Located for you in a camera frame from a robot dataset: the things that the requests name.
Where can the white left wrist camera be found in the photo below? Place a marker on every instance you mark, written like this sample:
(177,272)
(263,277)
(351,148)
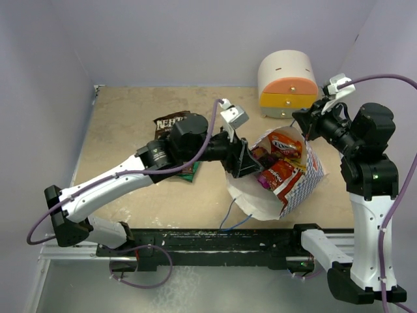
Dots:
(234,116)

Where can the red doritos bag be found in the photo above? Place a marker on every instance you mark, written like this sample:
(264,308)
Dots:
(281,178)

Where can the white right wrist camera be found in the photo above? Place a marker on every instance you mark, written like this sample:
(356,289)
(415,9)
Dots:
(338,87)

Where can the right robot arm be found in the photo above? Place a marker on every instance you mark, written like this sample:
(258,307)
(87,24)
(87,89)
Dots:
(372,182)

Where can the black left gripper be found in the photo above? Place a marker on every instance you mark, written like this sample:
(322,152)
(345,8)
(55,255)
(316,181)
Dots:
(238,165)

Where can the brown potato chips bag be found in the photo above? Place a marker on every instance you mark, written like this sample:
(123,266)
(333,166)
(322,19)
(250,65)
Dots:
(164,124)

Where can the green chips bag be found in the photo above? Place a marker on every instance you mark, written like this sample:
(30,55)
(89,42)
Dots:
(188,173)

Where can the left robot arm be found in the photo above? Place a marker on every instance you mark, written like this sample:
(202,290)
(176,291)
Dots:
(190,140)

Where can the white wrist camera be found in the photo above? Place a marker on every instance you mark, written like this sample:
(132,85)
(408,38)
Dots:
(338,87)
(234,116)

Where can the blue checkered paper bag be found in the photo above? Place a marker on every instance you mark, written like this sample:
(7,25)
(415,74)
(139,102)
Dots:
(261,204)

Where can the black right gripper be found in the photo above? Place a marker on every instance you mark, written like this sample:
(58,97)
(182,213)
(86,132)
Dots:
(311,120)

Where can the black table edge rail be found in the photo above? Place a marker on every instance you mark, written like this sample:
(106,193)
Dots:
(276,249)

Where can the purple snack packet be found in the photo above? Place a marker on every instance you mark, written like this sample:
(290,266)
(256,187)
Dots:
(265,158)

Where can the orange snack packet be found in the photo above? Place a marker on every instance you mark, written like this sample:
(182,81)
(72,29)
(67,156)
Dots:
(285,146)

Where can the round drawer box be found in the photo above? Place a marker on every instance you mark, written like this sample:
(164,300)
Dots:
(286,83)

